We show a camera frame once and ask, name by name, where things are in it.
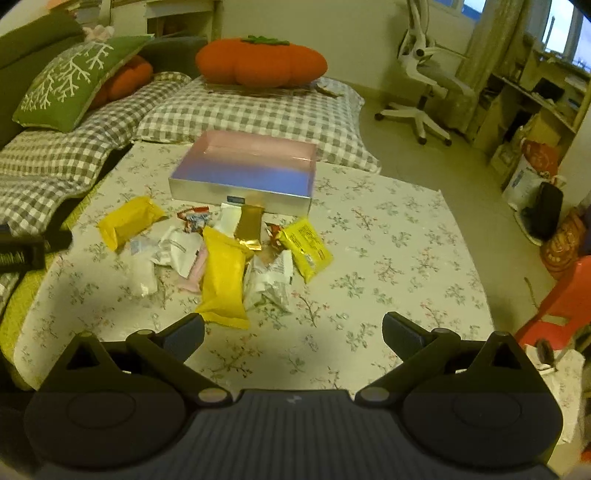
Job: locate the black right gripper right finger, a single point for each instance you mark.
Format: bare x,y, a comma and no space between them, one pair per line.
423,355

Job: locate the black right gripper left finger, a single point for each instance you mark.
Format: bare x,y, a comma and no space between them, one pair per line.
164,354

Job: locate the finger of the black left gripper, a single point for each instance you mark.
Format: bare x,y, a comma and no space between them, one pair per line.
27,252

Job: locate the pink snack bar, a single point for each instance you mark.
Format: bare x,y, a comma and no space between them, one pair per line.
192,282

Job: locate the long yellow snack pack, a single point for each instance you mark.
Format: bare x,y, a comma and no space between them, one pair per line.
222,286

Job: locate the white triangular snack pack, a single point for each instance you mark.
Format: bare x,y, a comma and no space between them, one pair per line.
269,282

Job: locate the red candy pack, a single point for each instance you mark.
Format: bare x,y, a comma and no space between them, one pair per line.
194,219

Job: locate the square yellow snack pack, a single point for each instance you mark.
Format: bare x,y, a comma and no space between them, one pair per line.
309,252

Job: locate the gold snack bar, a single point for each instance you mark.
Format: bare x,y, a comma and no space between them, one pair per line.
248,231

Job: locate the white bar snack pack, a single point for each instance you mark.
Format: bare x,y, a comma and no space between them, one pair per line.
227,219

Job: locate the small red candy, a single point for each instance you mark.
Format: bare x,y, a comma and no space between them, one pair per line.
273,232

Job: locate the grey checkered sofa cover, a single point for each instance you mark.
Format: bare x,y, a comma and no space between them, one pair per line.
40,168

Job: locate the floral tablecloth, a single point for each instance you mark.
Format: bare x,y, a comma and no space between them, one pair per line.
396,247

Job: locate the red plastic stool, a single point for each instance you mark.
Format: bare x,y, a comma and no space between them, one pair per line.
563,312

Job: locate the green embroidered pillow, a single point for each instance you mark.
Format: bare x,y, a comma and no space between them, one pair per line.
60,95

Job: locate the white bag on floor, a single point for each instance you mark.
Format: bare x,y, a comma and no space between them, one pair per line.
523,186

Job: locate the pink silver shallow box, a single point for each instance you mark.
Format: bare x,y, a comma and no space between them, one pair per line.
247,169

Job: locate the small orange cushion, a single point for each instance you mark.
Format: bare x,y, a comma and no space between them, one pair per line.
136,73

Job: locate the grey checkered cushion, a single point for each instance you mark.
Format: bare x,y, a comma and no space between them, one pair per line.
327,115

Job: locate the wooden shelf unit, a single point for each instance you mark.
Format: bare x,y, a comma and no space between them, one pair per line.
544,93

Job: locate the orange pumpkin cushion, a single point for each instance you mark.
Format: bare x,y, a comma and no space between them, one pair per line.
259,62

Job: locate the white office chair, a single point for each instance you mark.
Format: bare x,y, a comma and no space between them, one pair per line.
416,57

